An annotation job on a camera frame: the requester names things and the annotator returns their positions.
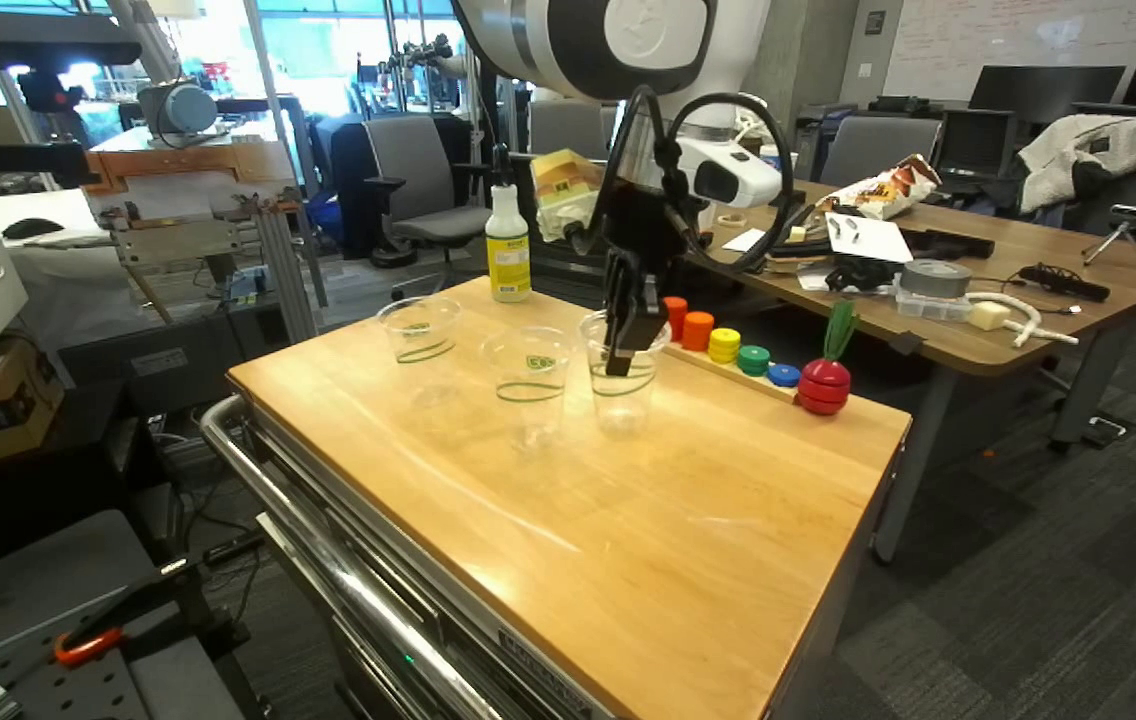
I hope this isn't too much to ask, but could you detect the black monitor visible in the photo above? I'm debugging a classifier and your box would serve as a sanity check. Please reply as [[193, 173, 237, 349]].
[[963, 61, 1129, 120]]

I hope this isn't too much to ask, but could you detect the white sheet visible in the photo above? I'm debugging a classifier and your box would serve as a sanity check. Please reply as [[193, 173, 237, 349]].
[[820, 212, 915, 268]]

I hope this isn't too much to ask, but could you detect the metal cart frame with handle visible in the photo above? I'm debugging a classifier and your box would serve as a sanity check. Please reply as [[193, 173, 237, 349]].
[[195, 394, 624, 720]]

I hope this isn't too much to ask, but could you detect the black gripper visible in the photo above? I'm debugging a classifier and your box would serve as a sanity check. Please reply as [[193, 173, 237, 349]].
[[584, 173, 697, 380]]

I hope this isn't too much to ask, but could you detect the chips bag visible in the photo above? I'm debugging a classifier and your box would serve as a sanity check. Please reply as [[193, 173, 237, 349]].
[[816, 151, 943, 225]]

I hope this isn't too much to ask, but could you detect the red apple toy green leaf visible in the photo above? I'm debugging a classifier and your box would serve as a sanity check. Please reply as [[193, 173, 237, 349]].
[[792, 298, 860, 422]]

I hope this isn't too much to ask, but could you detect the pale jacket on chair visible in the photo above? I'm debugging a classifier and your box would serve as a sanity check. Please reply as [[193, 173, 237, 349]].
[[1016, 110, 1136, 217]]

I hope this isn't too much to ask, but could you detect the red peg block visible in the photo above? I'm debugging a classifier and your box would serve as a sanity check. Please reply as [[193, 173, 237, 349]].
[[661, 291, 693, 345]]

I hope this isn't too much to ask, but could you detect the pale wooden peg tray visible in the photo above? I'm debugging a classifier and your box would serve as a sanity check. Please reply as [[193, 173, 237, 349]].
[[661, 325, 811, 400]]

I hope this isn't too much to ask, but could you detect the orange peg block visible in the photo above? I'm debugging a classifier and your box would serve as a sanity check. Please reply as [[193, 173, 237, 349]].
[[678, 308, 719, 357]]

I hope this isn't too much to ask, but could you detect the yellow peg block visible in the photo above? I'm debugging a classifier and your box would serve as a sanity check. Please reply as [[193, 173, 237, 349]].
[[705, 325, 745, 369]]

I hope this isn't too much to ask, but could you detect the black flat device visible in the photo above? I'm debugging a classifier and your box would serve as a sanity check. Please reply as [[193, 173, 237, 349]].
[[908, 228, 1000, 266]]

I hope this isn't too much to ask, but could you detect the black remote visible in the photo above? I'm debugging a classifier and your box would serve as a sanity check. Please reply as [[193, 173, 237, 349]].
[[1011, 260, 1114, 308]]

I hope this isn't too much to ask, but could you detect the grey office chair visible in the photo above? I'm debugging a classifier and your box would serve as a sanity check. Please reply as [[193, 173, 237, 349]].
[[355, 111, 497, 284]]

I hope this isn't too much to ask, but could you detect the brown office desk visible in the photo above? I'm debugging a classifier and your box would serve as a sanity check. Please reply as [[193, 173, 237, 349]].
[[693, 183, 1136, 566]]

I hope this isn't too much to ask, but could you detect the white cable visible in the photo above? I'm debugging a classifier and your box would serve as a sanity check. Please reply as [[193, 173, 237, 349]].
[[959, 290, 1080, 354]]

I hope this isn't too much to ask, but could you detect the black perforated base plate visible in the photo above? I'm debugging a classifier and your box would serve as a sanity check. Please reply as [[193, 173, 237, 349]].
[[0, 506, 249, 720]]

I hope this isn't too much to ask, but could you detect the grey round device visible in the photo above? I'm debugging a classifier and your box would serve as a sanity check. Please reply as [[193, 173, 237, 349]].
[[135, 77, 223, 144]]

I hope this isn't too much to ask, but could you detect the spray bottle yellow label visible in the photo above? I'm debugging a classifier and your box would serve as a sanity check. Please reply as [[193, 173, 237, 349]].
[[481, 142, 541, 303]]

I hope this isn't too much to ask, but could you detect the grey round container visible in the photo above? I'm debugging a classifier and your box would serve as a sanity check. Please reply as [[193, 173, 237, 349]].
[[896, 258, 976, 322]]

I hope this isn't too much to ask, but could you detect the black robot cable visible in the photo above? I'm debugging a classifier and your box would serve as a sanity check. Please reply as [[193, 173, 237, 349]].
[[657, 85, 800, 275]]

